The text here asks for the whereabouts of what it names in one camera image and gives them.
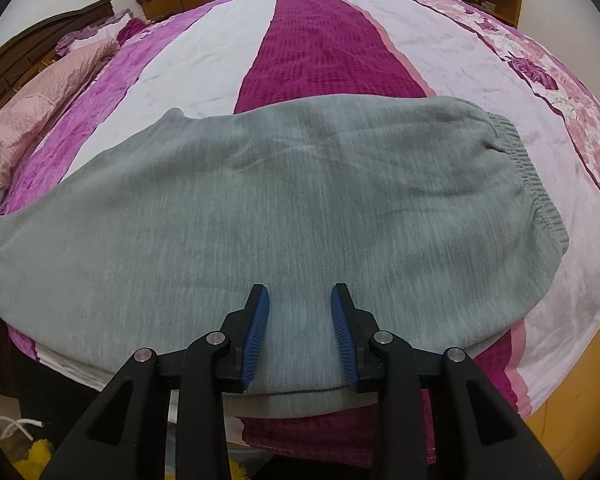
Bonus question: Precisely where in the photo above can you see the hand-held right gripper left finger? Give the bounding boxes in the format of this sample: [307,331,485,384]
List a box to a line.
[40,284,271,480]

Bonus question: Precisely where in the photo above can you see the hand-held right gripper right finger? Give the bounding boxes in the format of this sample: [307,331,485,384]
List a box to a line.
[330,283,563,480]

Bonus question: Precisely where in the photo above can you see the grey pants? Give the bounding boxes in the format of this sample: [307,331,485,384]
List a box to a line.
[0,94,570,418]

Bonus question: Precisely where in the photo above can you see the pink pillow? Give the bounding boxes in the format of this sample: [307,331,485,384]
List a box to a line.
[0,37,118,186]

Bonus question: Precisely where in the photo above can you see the dark wooden headboard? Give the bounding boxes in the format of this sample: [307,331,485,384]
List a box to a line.
[0,0,116,121]

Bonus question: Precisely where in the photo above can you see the purple ruffled pillow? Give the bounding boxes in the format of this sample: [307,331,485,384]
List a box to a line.
[55,7,148,56]

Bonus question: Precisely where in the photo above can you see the yellow fluffy thing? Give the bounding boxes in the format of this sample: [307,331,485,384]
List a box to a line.
[12,439,52,480]

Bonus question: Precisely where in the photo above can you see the purple white striped blanket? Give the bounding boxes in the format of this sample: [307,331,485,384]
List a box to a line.
[0,0,600,466]

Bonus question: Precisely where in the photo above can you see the floral pink bedsheet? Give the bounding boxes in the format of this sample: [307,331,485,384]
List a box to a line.
[415,0,600,241]

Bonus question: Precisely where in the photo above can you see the white rope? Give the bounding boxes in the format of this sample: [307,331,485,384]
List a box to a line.
[0,414,47,443]

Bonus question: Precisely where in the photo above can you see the wooden bed frame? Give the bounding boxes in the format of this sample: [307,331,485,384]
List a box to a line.
[522,300,600,461]

